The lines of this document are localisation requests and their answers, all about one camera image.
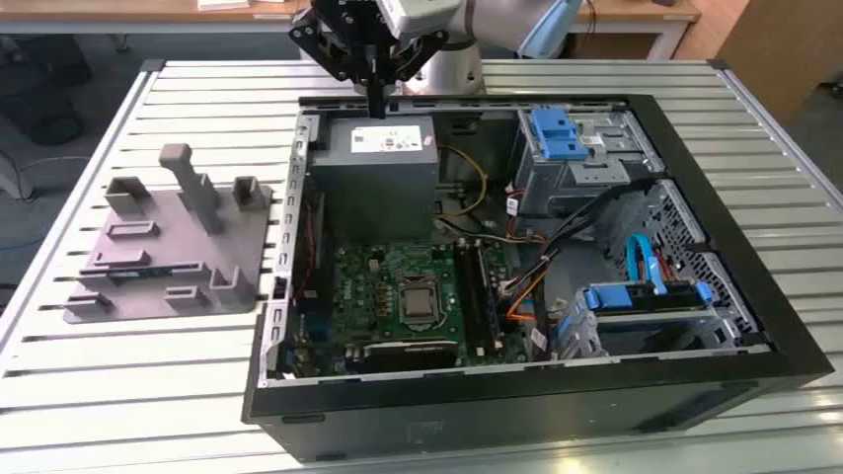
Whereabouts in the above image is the wooden cabinet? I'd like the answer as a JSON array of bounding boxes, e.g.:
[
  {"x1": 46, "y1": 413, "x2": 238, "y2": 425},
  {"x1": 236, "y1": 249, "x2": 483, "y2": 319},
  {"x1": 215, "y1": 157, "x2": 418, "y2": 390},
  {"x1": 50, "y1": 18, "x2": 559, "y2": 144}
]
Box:
[{"x1": 714, "y1": 0, "x2": 843, "y2": 124}]

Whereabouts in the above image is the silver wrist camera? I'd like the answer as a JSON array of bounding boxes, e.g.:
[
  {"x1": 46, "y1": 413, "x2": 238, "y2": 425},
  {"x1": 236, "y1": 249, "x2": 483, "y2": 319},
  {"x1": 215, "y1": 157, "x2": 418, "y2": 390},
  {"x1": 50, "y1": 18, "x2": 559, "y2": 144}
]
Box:
[{"x1": 378, "y1": 0, "x2": 463, "y2": 39}]

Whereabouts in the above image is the orange wire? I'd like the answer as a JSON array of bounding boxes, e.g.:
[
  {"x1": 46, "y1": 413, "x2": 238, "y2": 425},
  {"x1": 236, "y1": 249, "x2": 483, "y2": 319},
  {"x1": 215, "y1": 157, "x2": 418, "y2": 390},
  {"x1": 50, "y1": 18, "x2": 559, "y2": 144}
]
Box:
[{"x1": 504, "y1": 283, "x2": 548, "y2": 322}]

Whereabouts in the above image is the grey power supply unit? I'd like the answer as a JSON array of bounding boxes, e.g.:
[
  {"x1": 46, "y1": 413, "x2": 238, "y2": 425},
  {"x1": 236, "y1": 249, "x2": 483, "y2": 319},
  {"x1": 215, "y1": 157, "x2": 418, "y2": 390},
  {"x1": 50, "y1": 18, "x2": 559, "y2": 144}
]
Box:
[{"x1": 308, "y1": 116, "x2": 442, "y2": 243}]

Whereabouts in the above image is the black RAM slot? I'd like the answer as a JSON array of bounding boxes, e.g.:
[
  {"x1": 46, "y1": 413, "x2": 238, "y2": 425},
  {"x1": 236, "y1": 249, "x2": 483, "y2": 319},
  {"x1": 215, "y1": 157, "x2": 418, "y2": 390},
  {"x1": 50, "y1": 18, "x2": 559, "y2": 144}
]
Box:
[
  {"x1": 470, "y1": 239, "x2": 494, "y2": 353},
  {"x1": 458, "y1": 239, "x2": 482, "y2": 355}
]

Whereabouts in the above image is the blue drive latch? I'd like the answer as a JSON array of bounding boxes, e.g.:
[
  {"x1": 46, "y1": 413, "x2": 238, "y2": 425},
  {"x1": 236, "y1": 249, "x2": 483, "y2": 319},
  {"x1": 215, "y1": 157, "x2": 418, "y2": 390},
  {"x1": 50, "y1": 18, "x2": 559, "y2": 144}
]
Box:
[{"x1": 531, "y1": 108, "x2": 588, "y2": 162}]

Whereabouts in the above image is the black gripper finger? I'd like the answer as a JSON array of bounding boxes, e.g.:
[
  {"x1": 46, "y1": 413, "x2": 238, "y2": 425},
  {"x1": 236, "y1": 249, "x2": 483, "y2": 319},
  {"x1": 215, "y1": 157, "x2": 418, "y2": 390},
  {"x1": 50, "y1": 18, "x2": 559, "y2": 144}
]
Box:
[
  {"x1": 287, "y1": 9, "x2": 383, "y2": 119},
  {"x1": 380, "y1": 30, "x2": 451, "y2": 119}
]

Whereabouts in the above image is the black CPU socket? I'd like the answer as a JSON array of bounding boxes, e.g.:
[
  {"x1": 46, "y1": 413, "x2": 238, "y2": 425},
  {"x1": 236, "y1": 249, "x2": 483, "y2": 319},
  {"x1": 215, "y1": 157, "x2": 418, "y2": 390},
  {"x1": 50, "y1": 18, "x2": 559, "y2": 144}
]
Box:
[{"x1": 392, "y1": 274, "x2": 448, "y2": 333}]

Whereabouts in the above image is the blue RAM stick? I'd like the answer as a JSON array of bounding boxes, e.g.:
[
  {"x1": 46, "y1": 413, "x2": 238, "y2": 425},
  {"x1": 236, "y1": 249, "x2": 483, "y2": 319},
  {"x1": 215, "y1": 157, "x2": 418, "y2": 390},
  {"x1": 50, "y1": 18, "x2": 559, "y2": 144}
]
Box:
[{"x1": 98, "y1": 264, "x2": 203, "y2": 278}]

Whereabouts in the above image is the black PC case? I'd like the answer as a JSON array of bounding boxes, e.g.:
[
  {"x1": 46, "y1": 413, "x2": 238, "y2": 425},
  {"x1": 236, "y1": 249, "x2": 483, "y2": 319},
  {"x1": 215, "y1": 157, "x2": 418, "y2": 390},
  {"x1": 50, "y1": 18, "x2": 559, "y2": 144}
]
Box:
[{"x1": 240, "y1": 93, "x2": 835, "y2": 465}]

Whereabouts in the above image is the wooden desk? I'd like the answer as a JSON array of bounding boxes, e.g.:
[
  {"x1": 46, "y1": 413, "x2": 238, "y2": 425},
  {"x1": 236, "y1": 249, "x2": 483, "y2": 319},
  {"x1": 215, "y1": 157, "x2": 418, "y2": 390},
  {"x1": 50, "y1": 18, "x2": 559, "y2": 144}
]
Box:
[{"x1": 0, "y1": 0, "x2": 703, "y2": 60}]

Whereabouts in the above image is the yellow wire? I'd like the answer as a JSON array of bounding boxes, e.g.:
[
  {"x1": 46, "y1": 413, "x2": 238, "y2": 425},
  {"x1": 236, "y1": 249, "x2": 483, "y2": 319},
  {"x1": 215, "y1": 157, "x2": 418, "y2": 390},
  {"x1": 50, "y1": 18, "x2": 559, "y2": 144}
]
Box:
[{"x1": 438, "y1": 145, "x2": 488, "y2": 218}]

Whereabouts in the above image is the black wire bundle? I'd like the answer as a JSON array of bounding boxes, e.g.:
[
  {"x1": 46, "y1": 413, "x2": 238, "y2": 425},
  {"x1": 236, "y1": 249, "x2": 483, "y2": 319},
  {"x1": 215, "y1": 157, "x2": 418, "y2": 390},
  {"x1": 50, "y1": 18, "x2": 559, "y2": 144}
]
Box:
[{"x1": 526, "y1": 190, "x2": 634, "y2": 263}]

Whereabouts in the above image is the hard disk in blue carrier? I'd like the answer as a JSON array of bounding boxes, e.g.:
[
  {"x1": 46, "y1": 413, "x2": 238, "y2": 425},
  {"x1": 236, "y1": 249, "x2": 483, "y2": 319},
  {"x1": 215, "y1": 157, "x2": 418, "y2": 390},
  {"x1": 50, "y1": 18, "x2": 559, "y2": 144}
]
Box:
[{"x1": 582, "y1": 280, "x2": 712, "y2": 315}]

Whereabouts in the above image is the metal disk bay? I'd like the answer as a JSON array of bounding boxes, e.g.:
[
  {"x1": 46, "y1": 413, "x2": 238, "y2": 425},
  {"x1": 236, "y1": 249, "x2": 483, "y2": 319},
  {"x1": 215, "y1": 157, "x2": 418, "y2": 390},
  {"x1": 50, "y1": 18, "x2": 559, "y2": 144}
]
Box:
[{"x1": 552, "y1": 285, "x2": 772, "y2": 359}]

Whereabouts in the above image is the metal optical drive cage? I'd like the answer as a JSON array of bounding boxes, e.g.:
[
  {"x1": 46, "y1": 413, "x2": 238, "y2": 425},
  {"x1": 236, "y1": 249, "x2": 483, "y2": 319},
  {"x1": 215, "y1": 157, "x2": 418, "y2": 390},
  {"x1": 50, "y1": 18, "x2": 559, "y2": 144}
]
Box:
[{"x1": 512, "y1": 106, "x2": 667, "y2": 218}]

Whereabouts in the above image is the silver CPU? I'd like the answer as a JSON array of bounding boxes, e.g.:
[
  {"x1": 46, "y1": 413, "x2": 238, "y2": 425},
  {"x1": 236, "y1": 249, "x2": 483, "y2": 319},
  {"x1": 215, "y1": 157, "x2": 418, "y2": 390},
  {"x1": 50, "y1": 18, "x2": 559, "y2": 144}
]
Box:
[{"x1": 400, "y1": 288, "x2": 440, "y2": 317}]

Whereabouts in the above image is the green motherboard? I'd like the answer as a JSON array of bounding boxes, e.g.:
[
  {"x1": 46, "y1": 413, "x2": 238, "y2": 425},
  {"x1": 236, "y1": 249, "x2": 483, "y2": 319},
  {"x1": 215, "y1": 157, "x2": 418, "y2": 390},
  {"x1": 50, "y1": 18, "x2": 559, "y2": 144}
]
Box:
[{"x1": 288, "y1": 239, "x2": 535, "y2": 376}]

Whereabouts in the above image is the blue data wire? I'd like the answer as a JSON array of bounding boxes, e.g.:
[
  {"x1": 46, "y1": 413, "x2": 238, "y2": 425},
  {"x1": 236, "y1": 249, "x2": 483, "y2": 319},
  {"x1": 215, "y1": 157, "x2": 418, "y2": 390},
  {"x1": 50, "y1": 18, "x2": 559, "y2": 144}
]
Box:
[{"x1": 624, "y1": 232, "x2": 671, "y2": 296}]

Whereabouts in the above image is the black bag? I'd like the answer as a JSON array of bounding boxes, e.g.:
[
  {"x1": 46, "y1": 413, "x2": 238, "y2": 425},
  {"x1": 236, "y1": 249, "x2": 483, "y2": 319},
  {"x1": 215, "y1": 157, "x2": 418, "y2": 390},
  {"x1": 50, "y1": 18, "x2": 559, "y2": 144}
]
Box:
[{"x1": 0, "y1": 34, "x2": 94, "y2": 147}]

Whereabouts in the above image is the grey parts rack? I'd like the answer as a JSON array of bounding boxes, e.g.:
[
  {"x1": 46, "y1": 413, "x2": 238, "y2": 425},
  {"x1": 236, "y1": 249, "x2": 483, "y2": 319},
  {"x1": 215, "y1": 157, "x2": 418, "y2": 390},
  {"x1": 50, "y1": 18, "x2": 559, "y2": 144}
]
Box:
[{"x1": 62, "y1": 142, "x2": 275, "y2": 326}]

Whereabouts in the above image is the black graphics card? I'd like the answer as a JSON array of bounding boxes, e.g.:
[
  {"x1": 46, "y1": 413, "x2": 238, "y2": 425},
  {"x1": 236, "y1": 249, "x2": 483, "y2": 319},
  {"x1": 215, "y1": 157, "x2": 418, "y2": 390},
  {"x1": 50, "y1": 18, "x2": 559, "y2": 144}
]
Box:
[{"x1": 359, "y1": 338, "x2": 460, "y2": 374}]

